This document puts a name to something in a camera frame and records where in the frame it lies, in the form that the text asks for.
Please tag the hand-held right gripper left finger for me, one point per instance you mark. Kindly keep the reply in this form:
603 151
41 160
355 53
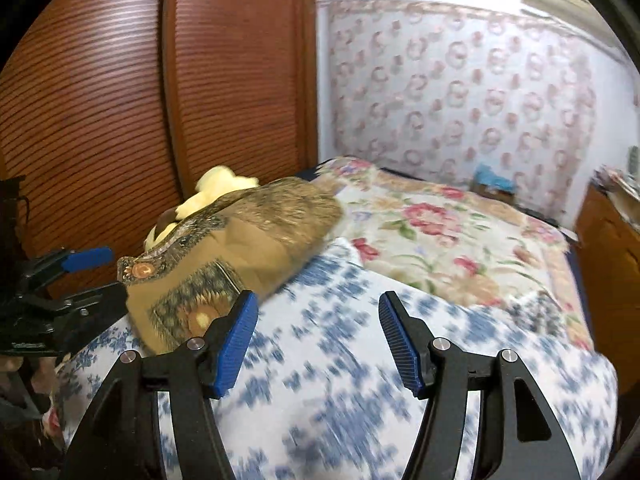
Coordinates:
235 345

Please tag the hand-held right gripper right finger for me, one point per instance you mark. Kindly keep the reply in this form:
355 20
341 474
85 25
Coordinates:
400 345

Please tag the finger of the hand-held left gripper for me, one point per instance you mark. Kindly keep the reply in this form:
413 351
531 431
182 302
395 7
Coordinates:
95 302
87 258

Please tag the mustard patterned blanket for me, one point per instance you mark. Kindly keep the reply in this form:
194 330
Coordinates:
260 230

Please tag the blue white floral quilt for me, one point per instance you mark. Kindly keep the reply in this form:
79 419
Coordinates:
325 385

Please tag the floral blanket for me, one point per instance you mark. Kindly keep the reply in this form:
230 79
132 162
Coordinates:
440 240

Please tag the yellow plush toy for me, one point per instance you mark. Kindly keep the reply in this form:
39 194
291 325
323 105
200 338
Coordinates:
220 182

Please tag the wooden louvered wardrobe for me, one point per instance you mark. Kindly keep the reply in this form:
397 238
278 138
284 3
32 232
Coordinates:
125 110

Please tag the blue item at bedhead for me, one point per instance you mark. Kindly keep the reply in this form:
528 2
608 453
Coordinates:
492 185

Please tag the wooden cabinet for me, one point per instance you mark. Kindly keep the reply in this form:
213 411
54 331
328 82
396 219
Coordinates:
610 270

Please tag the open cardboard box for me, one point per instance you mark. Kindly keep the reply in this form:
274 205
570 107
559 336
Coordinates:
622 195

